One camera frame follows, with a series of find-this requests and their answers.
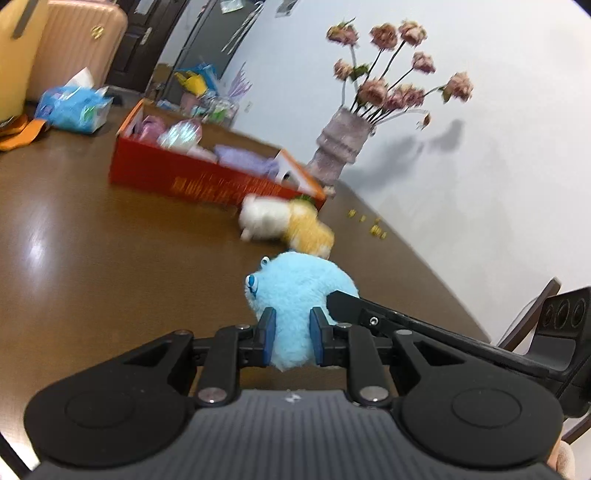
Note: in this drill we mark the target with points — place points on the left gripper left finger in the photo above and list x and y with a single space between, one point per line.
231 349

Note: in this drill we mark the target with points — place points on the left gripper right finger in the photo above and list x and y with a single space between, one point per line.
363 356

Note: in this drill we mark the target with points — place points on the blue plush toy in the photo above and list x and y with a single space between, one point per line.
292 284

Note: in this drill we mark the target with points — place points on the purple satin scrunchie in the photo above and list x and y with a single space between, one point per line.
150 129

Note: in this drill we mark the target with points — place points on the red cardboard box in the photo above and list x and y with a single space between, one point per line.
150 168

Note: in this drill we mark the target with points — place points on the yellow thermos jug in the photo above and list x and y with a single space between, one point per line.
22 25

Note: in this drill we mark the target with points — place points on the fallen pink petal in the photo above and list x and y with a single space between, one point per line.
329 191

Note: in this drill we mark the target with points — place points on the blue tissue pack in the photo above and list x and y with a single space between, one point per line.
75 106

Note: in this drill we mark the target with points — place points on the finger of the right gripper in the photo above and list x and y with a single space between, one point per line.
385 322

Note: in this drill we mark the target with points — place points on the dried pink flowers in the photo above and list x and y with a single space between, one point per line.
379 91

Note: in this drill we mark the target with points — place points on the person's right hand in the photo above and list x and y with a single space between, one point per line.
562 460

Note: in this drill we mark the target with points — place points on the white plush toy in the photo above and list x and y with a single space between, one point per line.
264 218

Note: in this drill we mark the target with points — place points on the pink ribbed vase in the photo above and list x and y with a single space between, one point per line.
338 145

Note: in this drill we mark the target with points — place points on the yellow petals scattered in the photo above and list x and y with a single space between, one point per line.
374 224

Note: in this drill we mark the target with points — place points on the colourful clutter pile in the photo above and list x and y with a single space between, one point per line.
203 97

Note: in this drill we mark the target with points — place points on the grey refrigerator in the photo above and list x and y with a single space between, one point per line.
214 35

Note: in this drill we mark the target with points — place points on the dark brown door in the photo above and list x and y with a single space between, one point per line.
150 24

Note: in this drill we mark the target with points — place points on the purple folded towel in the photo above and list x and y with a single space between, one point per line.
246 161

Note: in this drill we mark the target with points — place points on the orange cloth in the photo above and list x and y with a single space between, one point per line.
20 131

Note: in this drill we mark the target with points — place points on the yellow plush toy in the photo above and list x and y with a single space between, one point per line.
305 233

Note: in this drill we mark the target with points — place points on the pink ribbed suitcase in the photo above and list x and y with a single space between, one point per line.
78 35

